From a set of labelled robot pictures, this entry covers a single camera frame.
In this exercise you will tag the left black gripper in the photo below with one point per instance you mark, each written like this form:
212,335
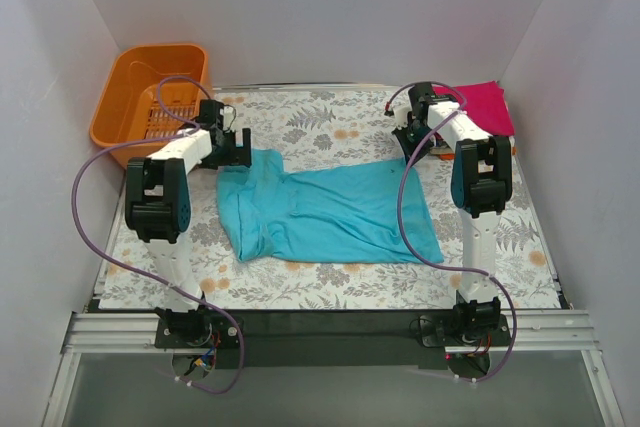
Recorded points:
239,148

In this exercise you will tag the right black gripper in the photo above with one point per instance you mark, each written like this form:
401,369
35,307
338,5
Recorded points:
409,139

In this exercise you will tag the teal t-shirt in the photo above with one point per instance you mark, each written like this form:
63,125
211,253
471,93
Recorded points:
367,213

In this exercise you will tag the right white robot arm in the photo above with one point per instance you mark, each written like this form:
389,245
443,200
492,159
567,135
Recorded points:
481,186

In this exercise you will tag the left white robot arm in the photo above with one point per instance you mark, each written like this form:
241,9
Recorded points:
158,209

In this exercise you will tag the floral table mat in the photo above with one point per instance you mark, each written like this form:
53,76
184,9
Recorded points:
320,129

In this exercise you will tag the folded magenta t-shirt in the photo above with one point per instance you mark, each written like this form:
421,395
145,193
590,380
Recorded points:
487,108

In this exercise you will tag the orange plastic basket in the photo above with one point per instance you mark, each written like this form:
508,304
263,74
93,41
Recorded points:
142,81

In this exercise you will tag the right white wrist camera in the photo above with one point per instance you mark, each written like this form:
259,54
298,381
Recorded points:
401,113

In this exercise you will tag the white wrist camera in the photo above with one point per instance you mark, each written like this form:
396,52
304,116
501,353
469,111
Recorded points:
401,113
229,115

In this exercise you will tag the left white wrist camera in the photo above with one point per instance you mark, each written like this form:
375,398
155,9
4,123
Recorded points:
229,115

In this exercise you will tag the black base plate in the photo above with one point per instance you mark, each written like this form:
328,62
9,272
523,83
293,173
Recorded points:
329,338

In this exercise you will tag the aluminium frame rail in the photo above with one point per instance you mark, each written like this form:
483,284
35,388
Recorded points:
119,332

